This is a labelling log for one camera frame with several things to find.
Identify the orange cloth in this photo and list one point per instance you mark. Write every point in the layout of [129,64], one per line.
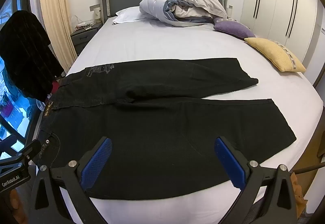
[297,188]

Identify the beige curtain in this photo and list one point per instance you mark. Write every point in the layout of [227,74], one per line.
[54,11]

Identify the dark grey nightstand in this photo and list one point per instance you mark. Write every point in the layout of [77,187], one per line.
[83,38]

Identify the white pillow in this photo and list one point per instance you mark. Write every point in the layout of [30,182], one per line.
[127,14]

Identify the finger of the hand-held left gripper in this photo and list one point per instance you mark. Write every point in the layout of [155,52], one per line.
[7,143]
[29,150]

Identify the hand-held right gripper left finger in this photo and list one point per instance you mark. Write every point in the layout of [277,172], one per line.
[97,163]

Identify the hanging black garment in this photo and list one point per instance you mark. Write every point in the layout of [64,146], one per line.
[25,49]

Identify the yellow cushion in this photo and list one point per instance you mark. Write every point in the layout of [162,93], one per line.
[269,51]

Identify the glass window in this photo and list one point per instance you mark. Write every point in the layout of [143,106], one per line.
[15,117]

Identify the black pants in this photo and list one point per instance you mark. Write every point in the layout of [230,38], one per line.
[152,125]

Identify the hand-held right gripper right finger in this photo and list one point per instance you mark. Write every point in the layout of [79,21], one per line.
[229,165]

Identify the bed with white sheet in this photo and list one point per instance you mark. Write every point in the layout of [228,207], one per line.
[165,41]

